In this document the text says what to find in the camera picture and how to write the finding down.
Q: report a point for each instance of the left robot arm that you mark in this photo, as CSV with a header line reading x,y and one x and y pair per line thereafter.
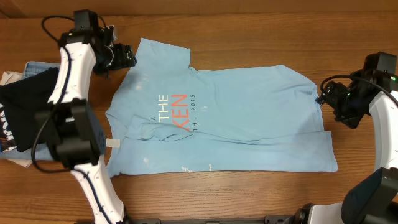
x,y
71,130

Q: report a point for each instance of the folded beige garment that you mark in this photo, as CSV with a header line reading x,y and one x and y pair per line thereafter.
x,y
7,78

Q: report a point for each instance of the folded black garment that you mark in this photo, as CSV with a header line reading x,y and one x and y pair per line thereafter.
x,y
22,99

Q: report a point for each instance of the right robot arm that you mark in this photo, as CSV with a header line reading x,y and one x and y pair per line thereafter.
x,y
373,92

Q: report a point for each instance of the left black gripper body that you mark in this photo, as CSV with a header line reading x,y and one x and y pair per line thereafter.
x,y
114,59

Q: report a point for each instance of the light blue printed t-shirt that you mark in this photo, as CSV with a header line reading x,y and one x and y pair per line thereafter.
x,y
170,117

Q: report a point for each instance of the folded blue jeans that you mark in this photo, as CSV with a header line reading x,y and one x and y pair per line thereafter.
x,y
31,69

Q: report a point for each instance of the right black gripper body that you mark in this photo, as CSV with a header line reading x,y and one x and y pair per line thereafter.
x,y
350,106

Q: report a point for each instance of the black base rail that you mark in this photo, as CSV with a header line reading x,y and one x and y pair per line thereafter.
x,y
211,221

